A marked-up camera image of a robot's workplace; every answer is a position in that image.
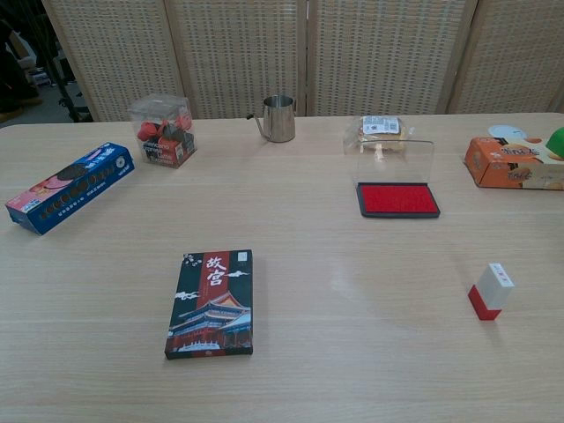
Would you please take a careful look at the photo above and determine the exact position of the orange snack box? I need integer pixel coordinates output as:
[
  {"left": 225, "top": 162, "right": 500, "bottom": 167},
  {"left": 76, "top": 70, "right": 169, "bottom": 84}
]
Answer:
[{"left": 462, "top": 135, "right": 564, "bottom": 191}]

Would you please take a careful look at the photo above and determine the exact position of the red and white stamp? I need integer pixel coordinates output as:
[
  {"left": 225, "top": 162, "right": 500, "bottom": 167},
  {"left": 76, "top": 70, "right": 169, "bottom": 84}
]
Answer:
[{"left": 467, "top": 263, "right": 516, "bottom": 322}]

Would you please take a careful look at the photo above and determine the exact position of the blue cookie box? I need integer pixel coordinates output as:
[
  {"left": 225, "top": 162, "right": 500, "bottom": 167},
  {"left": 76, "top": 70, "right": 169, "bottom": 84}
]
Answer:
[{"left": 4, "top": 141, "right": 135, "bottom": 236}]

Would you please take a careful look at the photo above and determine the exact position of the clear box of snacks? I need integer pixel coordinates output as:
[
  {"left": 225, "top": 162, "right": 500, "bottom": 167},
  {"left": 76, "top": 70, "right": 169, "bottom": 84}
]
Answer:
[{"left": 128, "top": 93, "right": 198, "bottom": 170}]

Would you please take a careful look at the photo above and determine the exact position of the dark palace print box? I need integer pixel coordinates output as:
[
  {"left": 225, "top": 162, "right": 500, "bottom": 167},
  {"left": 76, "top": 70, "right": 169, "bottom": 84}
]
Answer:
[{"left": 164, "top": 249, "right": 255, "bottom": 360}]

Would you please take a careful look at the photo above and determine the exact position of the steel long-spout pitcher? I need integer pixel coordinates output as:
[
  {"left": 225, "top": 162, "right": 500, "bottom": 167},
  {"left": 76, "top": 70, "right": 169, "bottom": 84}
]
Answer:
[{"left": 246, "top": 94, "right": 296, "bottom": 144}]

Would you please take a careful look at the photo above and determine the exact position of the wood rattan folding screen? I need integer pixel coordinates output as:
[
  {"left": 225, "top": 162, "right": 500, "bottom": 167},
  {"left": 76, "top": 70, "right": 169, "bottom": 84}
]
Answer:
[{"left": 41, "top": 0, "right": 564, "bottom": 122}]

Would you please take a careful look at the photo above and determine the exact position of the black tripod stand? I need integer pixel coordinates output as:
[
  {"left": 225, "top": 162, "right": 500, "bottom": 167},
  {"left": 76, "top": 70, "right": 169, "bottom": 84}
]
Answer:
[{"left": 26, "top": 0, "right": 93, "bottom": 124}]

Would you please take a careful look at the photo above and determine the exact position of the bread in clear wrapper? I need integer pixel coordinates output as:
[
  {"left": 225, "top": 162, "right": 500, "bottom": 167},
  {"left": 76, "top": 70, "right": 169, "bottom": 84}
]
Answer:
[{"left": 342, "top": 115, "right": 416, "bottom": 155}]

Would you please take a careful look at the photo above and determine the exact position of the red ink pad clear lid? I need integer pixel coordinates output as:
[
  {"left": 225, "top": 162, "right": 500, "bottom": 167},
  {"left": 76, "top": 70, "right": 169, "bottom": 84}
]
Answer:
[{"left": 353, "top": 139, "right": 442, "bottom": 219}]

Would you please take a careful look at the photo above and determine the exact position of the green toy block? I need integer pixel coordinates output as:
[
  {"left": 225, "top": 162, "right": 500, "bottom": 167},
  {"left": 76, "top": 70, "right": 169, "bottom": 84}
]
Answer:
[{"left": 545, "top": 126, "right": 564, "bottom": 159}]

